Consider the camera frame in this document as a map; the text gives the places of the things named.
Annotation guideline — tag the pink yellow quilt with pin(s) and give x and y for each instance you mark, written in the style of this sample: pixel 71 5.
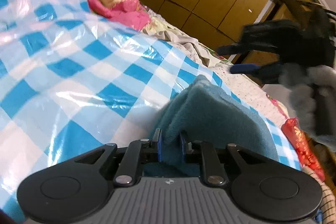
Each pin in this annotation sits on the pink yellow quilt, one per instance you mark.
pixel 130 13

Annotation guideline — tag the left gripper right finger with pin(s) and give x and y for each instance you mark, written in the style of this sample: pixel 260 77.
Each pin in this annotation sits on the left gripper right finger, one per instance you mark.
pixel 204 154

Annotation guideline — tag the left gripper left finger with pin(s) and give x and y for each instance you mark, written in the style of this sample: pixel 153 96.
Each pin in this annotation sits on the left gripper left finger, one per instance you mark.
pixel 131 159

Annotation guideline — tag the blue white checkered plastic sheet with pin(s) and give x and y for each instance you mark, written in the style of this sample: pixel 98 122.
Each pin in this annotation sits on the blue white checkered plastic sheet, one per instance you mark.
pixel 72 81

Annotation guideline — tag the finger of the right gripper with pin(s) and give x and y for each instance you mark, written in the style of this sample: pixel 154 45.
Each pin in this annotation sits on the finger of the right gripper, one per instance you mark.
pixel 244 68

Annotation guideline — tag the beige cloth garment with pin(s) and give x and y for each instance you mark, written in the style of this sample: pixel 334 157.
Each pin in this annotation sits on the beige cloth garment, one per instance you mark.
pixel 162 30

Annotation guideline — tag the teal knit sweater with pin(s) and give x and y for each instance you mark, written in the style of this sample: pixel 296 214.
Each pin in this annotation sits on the teal knit sweater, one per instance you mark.
pixel 207 113

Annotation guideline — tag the red gold plastic bag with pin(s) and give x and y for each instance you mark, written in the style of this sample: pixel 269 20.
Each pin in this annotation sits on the red gold plastic bag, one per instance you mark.
pixel 298 140

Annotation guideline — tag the beige checked knit garment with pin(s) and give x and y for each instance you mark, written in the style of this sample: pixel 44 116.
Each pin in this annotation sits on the beige checked knit garment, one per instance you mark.
pixel 326 213

